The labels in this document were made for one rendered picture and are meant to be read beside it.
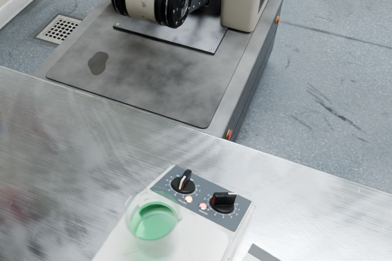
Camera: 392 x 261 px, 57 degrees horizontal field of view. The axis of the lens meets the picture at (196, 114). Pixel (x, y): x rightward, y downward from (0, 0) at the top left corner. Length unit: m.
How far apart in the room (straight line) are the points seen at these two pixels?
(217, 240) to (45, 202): 0.27
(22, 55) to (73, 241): 1.55
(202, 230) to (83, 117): 0.31
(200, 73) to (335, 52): 0.91
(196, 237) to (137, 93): 0.80
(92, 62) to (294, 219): 0.94
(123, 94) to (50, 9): 1.17
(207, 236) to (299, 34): 1.67
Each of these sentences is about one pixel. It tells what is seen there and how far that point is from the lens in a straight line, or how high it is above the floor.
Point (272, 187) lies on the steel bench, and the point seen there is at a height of 0.75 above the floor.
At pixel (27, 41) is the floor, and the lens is 2.08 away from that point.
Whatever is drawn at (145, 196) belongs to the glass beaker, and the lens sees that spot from 0.37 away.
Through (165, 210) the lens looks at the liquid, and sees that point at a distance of 0.38.
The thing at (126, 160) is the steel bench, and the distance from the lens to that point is 0.57.
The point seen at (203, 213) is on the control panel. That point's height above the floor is 0.81.
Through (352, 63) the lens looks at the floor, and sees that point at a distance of 1.92.
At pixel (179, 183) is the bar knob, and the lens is 0.46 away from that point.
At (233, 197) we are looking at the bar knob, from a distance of 0.47.
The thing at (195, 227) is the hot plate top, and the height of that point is 0.84.
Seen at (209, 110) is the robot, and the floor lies 0.36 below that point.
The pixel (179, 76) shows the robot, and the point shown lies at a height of 0.36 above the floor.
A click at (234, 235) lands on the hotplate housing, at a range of 0.44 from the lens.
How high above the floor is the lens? 1.23
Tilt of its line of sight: 52 degrees down
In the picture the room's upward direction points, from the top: straight up
